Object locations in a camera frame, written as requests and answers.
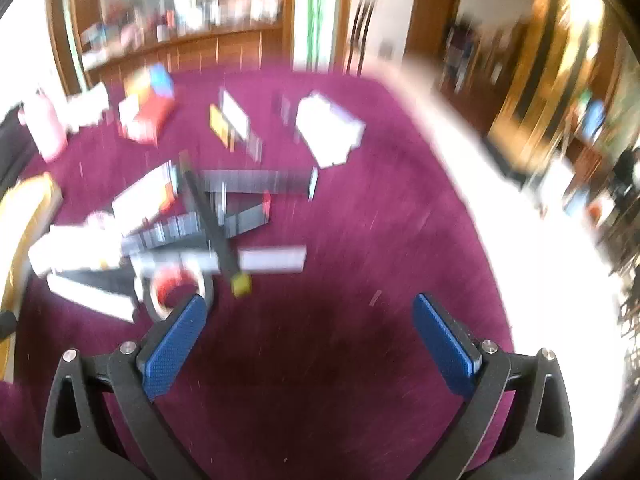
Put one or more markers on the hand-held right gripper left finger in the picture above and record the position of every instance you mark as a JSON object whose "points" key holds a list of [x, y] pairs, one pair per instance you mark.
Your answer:
{"points": [[175, 345]]}

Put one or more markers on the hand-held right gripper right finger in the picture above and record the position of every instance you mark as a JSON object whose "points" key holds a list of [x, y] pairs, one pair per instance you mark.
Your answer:
{"points": [[445, 345]]}

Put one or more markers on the black tape roll red core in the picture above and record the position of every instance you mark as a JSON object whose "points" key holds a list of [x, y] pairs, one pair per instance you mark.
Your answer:
{"points": [[165, 287]]}

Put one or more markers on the pale floral tube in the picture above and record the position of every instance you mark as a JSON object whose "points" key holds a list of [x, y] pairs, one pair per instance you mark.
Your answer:
{"points": [[272, 258]]}

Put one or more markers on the white pill bottle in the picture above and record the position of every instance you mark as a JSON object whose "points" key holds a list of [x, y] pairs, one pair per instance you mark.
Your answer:
{"points": [[70, 255]]}

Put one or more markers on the yellow-rimmed white tray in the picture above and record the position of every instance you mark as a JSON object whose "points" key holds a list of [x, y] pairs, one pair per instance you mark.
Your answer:
{"points": [[30, 220]]}

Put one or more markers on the red pouch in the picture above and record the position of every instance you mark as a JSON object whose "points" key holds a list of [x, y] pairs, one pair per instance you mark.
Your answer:
{"points": [[150, 116]]}

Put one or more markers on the white box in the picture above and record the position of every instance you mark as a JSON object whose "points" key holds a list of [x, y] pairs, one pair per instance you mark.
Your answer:
{"points": [[327, 127]]}

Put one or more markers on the pink knitted jar cover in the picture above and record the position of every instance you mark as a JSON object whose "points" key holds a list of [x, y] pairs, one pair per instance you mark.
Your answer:
{"points": [[45, 125]]}

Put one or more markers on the small blue cylinder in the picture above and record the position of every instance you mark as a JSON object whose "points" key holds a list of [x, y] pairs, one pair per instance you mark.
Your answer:
{"points": [[161, 80]]}

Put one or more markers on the wooden counter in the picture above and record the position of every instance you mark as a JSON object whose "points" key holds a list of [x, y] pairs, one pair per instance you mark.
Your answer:
{"points": [[200, 55]]}

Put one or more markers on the gold framed partition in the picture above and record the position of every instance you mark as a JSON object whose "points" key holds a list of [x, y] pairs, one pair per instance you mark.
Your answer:
{"points": [[550, 60]]}

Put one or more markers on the dark wooden chair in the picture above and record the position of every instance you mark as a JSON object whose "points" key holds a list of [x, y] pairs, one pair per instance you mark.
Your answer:
{"points": [[361, 35]]}

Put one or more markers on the wooden door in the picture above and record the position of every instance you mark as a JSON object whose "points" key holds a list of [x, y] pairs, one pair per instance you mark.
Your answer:
{"points": [[432, 15]]}

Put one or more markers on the pile of assorted goods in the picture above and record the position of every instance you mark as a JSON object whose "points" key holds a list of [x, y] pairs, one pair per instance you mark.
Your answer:
{"points": [[200, 5]]}

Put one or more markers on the bamboo print wall panel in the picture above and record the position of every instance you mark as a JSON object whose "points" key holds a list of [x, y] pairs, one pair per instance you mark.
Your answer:
{"points": [[315, 10]]}

